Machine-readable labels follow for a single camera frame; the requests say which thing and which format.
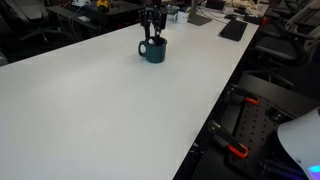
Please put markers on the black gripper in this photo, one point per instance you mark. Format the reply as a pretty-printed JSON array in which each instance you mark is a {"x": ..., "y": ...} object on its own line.
[{"x": 152, "y": 13}]

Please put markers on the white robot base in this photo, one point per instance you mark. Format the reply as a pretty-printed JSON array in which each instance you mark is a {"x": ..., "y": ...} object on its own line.
[{"x": 300, "y": 138}]

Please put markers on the white ceramic mug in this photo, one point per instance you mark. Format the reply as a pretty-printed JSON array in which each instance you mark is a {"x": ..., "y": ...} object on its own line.
[{"x": 181, "y": 17}]

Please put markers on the dark green ceramic mug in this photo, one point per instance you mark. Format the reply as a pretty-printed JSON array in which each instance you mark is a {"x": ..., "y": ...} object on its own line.
[{"x": 153, "y": 49}]

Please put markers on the grey monitor stand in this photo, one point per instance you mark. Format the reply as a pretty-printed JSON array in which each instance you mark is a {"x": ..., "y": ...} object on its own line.
[{"x": 194, "y": 18}]

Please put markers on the black keyboard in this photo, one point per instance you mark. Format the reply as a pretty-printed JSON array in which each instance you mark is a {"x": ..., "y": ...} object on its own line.
[{"x": 233, "y": 30}]

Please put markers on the black office chair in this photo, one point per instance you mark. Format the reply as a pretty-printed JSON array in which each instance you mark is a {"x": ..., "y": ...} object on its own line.
[{"x": 292, "y": 49}]

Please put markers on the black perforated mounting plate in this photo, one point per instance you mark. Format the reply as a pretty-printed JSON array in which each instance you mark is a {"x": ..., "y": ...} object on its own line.
[{"x": 257, "y": 129}]

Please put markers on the orange-handled clamp far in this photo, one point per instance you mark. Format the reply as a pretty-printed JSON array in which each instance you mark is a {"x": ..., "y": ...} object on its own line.
[{"x": 247, "y": 95}]

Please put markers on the orange-handled clamp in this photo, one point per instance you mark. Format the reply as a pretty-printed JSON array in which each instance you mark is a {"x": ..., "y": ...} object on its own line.
[
  {"x": 234, "y": 146},
  {"x": 247, "y": 95}
]

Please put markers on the orange-handled clamp near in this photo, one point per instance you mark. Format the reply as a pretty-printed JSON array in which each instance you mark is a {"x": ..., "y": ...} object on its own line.
[{"x": 234, "y": 146}]

